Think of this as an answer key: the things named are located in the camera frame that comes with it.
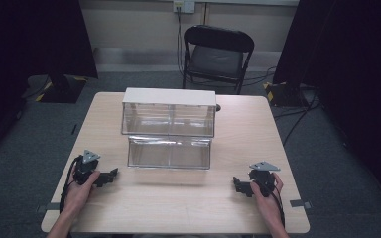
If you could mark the grey tape strip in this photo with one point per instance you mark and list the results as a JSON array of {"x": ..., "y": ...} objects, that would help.
[
  {"x": 300, "y": 203},
  {"x": 48, "y": 208}
]

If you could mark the person's left hand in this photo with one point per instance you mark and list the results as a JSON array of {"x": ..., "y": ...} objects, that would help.
[{"x": 78, "y": 195}]

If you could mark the dark curtain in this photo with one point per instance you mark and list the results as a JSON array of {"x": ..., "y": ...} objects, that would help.
[
  {"x": 29, "y": 43},
  {"x": 350, "y": 72}
]

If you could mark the person's right hand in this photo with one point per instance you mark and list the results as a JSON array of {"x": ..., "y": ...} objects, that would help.
[{"x": 267, "y": 199}]

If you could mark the clear cabinet with white top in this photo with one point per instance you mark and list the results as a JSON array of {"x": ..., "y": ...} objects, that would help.
[{"x": 169, "y": 112}]

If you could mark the black folding chair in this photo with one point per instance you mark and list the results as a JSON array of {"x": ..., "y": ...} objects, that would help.
[{"x": 217, "y": 59}]

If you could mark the white wall outlet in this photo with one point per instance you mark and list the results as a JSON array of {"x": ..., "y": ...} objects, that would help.
[{"x": 184, "y": 6}]

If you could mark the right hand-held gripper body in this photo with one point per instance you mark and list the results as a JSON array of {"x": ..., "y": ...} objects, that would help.
[{"x": 264, "y": 180}]

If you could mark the black stand base with striped tape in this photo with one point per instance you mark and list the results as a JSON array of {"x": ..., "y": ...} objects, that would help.
[
  {"x": 285, "y": 94},
  {"x": 63, "y": 88}
]

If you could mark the clear plastic drawer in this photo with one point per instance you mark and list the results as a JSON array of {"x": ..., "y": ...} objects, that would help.
[{"x": 169, "y": 152}]

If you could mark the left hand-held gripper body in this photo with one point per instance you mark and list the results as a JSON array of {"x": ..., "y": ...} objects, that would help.
[{"x": 85, "y": 168}]

